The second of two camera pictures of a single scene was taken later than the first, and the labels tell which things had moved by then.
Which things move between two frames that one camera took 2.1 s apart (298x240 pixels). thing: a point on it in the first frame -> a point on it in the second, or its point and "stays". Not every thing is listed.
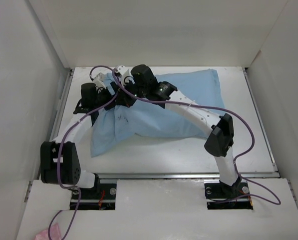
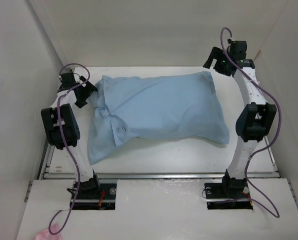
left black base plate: (103, 197) stays
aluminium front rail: (269, 174) stays
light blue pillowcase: (199, 89) stays
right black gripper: (123, 99) -> (216, 53)
